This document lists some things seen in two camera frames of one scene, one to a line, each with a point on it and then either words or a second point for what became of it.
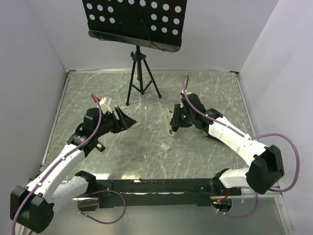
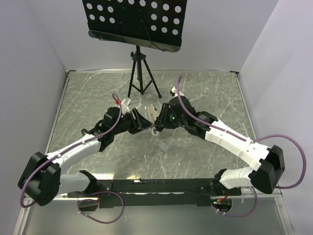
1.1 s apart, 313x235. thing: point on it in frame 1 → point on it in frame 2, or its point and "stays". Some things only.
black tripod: (138, 56) stays
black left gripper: (126, 122) → (142, 123)
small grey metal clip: (165, 146) stays
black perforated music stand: (158, 24) stays
